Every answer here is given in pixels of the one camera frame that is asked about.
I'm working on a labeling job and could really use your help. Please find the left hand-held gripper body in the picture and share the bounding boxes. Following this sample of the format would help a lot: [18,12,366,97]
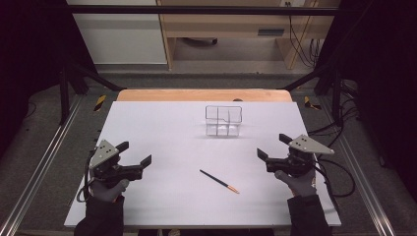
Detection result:
[86,140,144,190]

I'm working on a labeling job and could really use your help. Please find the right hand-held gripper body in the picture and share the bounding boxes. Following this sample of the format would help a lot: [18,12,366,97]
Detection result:
[265,134,335,179]

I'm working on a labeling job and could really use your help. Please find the clear acrylic pen holder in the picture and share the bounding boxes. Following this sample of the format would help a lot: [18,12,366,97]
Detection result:
[205,104,243,138]

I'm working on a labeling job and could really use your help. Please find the black pencil with orange end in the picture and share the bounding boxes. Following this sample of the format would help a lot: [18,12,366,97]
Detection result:
[199,169,240,195]

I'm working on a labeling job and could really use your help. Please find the person's right hand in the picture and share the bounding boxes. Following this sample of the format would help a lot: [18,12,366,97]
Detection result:
[274,169,318,198]

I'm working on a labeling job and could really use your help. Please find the person's left hand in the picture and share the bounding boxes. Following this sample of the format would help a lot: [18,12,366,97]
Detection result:
[89,178,130,203]

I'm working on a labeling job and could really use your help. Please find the white board sheet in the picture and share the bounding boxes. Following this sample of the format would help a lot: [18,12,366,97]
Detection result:
[64,100,342,228]

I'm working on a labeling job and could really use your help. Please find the yellow black floor tape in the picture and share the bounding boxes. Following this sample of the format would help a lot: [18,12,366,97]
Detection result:
[93,94,108,112]
[303,95,323,111]

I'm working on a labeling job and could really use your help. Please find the white cabinet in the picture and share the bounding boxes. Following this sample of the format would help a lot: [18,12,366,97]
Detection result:
[65,0,168,65]

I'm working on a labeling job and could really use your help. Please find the black curtain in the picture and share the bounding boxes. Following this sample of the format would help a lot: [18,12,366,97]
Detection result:
[316,0,417,201]
[0,0,97,160]

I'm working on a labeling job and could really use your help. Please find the light wooden desk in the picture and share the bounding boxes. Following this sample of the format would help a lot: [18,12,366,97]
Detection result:
[156,0,342,71]

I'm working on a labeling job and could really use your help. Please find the black chair base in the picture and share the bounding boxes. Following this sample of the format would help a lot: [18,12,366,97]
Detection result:
[181,36,219,46]

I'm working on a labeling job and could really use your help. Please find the left hand-held gripper cable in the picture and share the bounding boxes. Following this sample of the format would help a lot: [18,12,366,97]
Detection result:
[76,152,96,204]

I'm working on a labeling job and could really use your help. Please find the hand-held gripper cable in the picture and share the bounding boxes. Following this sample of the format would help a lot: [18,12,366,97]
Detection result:
[313,156,357,214]
[76,152,96,204]

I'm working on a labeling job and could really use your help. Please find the black floor cables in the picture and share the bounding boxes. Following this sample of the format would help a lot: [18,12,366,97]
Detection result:
[307,80,361,149]

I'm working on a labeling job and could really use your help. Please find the right hand-held gripper cable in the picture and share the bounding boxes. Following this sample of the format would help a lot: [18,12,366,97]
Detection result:
[313,156,357,214]

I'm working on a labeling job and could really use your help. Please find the aluminium floor rail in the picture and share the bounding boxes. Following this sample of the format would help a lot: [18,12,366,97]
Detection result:
[319,95,396,236]
[0,94,85,236]

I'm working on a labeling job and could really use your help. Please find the black frame leg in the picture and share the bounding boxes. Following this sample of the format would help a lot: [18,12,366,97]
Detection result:
[282,63,344,128]
[58,61,128,126]

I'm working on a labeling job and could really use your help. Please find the black hanging desk cables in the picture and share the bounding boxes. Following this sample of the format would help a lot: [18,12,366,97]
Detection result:
[284,1,325,69]

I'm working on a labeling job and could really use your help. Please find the black horizontal frame bar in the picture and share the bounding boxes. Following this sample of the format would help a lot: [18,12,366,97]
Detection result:
[65,5,340,17]

